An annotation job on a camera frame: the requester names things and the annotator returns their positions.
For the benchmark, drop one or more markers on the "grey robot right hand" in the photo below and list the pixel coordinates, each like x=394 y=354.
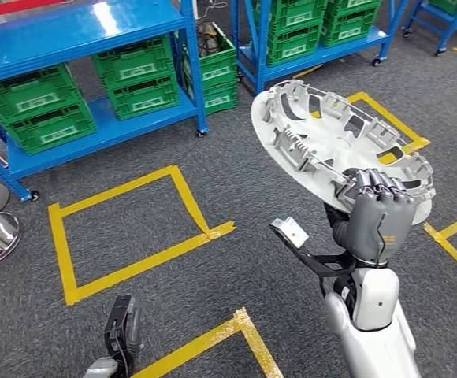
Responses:
x=374 y=224

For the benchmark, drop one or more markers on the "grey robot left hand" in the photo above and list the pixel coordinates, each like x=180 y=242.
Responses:
x=122 y=328

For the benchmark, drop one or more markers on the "grey plastic wheel cover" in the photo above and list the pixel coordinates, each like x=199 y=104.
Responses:
x=315 y=125

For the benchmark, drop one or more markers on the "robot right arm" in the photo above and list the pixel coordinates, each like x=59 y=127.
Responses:
x=374 y=344

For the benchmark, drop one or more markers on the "black rack caster wheel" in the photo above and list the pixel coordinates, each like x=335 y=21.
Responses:
x=201 y=133
x=35 y=195

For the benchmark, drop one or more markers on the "red barrier belt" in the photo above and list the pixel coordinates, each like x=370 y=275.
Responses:
x=15 y=8

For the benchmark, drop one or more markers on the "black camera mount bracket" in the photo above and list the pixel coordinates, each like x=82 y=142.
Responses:
x=319 y=263

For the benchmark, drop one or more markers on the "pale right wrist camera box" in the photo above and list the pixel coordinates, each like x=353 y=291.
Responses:
x=289 y=232

